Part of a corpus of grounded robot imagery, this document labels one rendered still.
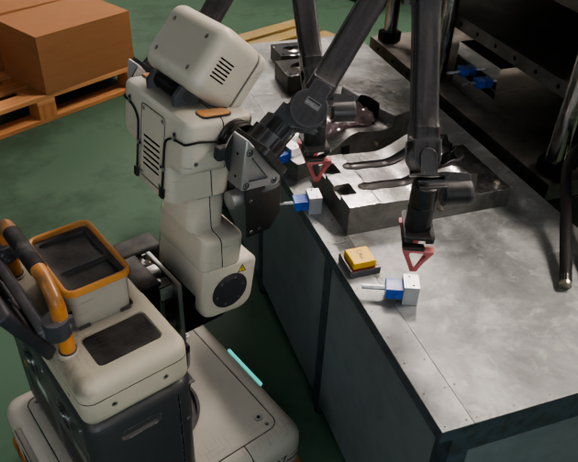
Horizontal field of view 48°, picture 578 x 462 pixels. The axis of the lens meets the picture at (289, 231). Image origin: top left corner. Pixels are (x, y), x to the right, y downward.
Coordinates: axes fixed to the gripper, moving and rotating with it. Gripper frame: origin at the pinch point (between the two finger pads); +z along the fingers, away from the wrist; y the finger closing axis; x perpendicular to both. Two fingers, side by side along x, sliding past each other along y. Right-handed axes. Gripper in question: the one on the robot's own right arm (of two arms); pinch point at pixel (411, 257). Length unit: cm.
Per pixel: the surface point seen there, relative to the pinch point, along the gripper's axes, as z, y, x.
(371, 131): 4, 67, 7
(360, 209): 4.5, 24.2, 10.8
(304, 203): 8.5, 31.2, 25.6
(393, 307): 12.7, -3.3, 2.7
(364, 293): 12.6, 0.7, 9.3
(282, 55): 6, 129, 40
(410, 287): 7.2, -2.0, -0.6
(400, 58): 13, 153, -9
